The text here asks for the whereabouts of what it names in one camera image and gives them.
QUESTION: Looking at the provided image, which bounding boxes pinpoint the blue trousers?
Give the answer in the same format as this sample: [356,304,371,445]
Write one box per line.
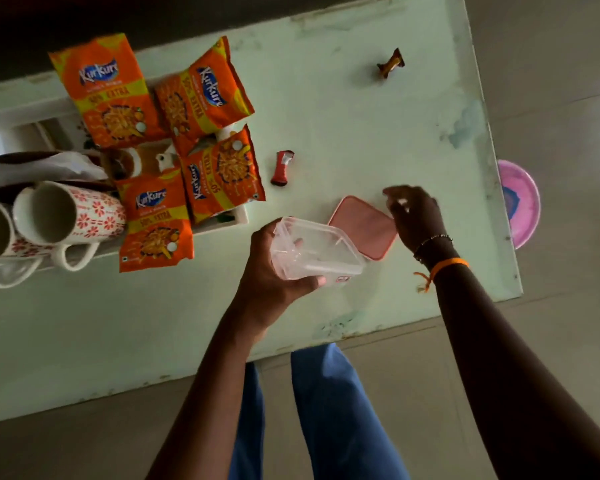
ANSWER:
[228,343,411,480]

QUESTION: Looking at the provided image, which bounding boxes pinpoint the white serving tray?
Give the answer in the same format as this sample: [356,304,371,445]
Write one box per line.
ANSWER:
[0,75,250,268]

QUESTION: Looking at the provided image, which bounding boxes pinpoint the pink square container lid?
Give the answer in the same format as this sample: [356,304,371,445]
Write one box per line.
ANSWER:
[328,196,398,261]

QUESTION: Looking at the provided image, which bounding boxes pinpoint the orange snack packet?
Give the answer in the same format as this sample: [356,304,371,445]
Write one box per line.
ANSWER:
[154,36,255,156]
[180,125,267,225]
[49,34,169,149]
[115,169,195,273]

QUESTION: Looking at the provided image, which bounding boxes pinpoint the white crumpled cloth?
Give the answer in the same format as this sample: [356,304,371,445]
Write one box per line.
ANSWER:
[0,151,109,186]

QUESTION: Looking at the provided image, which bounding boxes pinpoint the person's left forearm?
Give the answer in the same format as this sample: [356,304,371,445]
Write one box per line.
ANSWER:
[146,305,262,480]

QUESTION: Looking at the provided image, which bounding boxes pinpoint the orange thread wristband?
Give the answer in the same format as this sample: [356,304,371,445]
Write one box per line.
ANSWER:
[413,258,470,293]

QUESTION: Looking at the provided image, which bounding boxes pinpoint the clear plastic container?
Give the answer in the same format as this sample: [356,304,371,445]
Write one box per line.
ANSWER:
[270,217,367,286]

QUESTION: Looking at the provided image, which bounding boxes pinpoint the person's right hand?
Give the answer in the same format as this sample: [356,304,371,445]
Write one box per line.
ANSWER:
[382,185,449,254]

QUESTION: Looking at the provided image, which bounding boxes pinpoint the brown wrapped candy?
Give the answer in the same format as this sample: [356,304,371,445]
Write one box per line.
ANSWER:
[376,48,406,79]

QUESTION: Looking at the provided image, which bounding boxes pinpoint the person's right forearm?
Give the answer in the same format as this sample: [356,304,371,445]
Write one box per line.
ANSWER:
[416,239,600,480]

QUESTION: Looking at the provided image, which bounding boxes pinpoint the person's left hand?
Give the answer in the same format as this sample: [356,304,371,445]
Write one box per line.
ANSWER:
[228,218,326,340]

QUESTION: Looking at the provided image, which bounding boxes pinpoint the beaded bracelet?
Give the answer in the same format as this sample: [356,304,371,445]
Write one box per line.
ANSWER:
[413,234,454,263]

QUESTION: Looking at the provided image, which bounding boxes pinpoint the red wrapped candy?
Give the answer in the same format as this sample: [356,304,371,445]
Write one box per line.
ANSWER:
[270,150,296,187]

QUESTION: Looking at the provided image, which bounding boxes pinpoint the pink round plastic plate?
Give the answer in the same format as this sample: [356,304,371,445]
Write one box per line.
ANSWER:
[497,159,542,251]

